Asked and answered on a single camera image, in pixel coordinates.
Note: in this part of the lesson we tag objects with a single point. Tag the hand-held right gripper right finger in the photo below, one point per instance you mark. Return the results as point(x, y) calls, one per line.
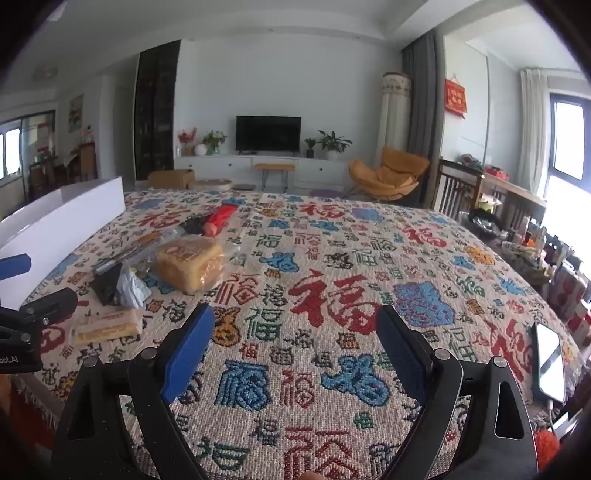
point(406, 357)

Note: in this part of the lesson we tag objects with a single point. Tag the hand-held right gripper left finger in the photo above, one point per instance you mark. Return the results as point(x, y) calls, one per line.
point(187, 353)

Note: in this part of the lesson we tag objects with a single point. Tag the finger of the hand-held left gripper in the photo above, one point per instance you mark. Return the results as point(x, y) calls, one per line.
point(16, 265)
point(46, 307)

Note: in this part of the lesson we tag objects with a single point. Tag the black snack packet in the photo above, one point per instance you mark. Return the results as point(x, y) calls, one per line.
point(105, 284)

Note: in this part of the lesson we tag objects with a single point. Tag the yellow cracker packet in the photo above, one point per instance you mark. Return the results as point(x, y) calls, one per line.
point(108, 326)

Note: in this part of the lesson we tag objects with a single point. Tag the white cardboard box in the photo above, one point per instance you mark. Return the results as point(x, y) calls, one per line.
point(64, 217)

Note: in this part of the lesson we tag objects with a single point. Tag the white cartoon snack packet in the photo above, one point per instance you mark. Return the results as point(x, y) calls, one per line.
point(133, 288)

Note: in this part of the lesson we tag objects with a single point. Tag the round bread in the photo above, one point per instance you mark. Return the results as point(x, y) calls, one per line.
point(191, 265)

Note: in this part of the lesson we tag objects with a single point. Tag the long clear tube packet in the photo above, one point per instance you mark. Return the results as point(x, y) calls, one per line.
point(138, 251)

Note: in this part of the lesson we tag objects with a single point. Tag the dark brown snack packet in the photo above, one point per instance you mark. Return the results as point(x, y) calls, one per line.
point(195, 226)

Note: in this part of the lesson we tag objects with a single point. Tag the printed woven blanket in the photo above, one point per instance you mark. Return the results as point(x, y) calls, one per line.
point(323, 258)

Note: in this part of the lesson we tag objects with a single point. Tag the red snack packet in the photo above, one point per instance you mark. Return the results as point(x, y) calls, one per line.
point(221, 217)

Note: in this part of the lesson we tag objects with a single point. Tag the smartphone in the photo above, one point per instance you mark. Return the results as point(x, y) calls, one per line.
point(549, 360)

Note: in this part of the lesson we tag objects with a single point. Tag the round flat tray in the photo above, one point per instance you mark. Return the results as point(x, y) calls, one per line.
point(213, 183)

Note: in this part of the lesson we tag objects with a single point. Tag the brown cardboard box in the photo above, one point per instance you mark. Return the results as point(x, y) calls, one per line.
point(171, 179)

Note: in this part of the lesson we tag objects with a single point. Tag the dark wooden chair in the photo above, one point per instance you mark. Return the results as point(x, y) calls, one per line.
point(455, 187)

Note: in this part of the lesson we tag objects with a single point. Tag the purple mat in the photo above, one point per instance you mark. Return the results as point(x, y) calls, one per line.
point(325, 191)

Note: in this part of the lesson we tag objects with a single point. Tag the orange lounge chair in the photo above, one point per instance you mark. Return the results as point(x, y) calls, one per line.
point(392, 173)

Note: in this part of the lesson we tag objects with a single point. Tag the white television cabinet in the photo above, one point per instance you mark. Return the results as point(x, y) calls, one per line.
point(217, 167)

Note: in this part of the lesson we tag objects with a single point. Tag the wooden desk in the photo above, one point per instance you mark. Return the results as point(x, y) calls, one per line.
point(512, 189)

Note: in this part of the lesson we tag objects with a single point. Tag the white round vase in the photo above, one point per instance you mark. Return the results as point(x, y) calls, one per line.
point(200, 150)

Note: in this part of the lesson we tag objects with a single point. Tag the wooden stool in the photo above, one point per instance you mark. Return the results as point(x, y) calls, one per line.
point(274, 167)

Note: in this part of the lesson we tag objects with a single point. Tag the dark tall shelf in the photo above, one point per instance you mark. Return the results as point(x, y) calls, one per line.
point(157, 110)

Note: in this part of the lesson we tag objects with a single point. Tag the red flowers in vase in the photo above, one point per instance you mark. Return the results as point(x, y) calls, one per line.
point(186, 138)

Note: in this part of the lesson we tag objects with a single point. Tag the green plant in vase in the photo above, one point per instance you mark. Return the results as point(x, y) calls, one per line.
point(213, 141)

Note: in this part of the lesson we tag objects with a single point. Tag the large potted plant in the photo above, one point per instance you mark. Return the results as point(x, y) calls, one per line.
point(332, 141)

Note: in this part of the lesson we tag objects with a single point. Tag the small potted plant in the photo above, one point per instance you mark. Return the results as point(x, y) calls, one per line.
point(310, 148)

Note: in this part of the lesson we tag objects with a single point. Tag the black television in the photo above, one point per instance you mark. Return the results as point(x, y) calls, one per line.
point(268, 134)

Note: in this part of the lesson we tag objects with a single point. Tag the tall covered air conditioner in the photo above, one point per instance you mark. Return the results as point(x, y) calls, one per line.
point(392, 120)

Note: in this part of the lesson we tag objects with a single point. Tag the grey curtain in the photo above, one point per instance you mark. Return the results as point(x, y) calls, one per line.
point(422, 115)

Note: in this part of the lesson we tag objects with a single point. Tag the white curtain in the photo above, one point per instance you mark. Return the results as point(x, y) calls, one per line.
point(533, 129)

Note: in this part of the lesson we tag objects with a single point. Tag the framed wall picture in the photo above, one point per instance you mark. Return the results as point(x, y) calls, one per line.
point(76, 113)

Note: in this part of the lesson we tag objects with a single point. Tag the red wall hanging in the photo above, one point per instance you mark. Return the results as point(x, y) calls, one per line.
point(455, 97)

